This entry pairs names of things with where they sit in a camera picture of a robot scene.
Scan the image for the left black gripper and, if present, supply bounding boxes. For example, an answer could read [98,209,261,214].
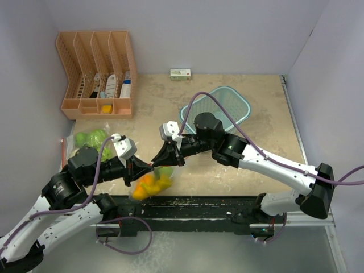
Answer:
[82,153,154,186]

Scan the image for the green cabbage toy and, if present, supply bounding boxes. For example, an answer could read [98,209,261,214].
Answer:
[86,129,112,162]

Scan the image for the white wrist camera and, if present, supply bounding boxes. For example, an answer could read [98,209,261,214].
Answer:
[112,133,137,167]
[159,121,183,149]

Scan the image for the green chayote toy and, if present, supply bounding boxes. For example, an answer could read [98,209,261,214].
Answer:
[154,166,173,179]

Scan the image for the light blue plastic basket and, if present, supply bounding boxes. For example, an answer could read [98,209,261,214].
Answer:
[184,86,251,134]

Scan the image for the white blue packet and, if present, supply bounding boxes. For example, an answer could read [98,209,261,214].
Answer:
[119,71,131,98]

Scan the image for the yellow block in organizer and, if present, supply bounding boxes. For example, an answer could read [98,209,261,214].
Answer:
[101,105,113,114]

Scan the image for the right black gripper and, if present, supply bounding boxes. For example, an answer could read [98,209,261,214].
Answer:
[152,134,214,167]

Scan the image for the white patterned packet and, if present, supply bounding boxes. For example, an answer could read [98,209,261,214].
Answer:
[105,74,117,98]

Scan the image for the orange plastic file organizer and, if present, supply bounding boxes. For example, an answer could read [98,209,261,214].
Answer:
[56,30,138,120]

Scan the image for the orange mango toy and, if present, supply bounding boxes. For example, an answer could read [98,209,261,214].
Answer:
[131,174,155,201]

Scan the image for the clear orange-zip bag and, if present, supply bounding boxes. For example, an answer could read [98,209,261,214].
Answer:
[61,122,111,167]
[129,166,180,201]

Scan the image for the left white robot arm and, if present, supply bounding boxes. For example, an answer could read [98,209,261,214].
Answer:
[1,147,152,272]

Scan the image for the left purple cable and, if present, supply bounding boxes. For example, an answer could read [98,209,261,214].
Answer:
[0,136,115,254]

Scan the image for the black aluminium base frame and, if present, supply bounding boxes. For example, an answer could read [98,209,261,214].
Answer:
[51,194,333,237]

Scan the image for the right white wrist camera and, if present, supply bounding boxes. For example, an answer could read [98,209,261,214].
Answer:
[159,121,183,149]

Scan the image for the yellow star fruit toy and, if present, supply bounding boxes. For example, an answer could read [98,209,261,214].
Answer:
[150,175,173,195]

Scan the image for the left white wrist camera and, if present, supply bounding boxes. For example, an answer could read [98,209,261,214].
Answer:
[112,133,137,167]

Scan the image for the black white item in organizer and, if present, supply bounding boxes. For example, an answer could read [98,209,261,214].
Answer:
[89,73,100,98]

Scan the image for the small green white box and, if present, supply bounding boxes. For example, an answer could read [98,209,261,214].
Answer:
[169,68,191,81]

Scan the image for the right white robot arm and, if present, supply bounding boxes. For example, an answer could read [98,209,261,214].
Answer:
[152,113,335,222]

